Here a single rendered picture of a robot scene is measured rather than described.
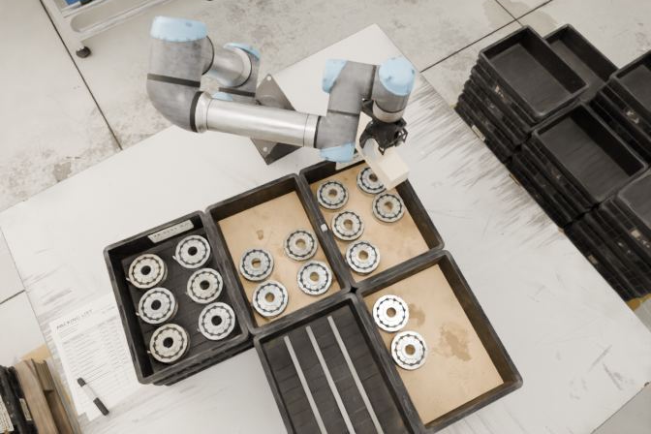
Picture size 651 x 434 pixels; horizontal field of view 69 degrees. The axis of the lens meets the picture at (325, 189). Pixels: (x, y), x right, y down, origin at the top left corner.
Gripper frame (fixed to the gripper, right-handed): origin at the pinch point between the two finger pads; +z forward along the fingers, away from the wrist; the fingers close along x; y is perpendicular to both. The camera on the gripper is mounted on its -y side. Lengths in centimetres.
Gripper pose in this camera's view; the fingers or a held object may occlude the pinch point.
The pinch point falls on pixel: (373, 144)
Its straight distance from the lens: 132.6
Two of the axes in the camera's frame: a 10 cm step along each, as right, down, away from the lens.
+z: -0.2, 4.0, 9.1
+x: 8.4, -4.9, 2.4
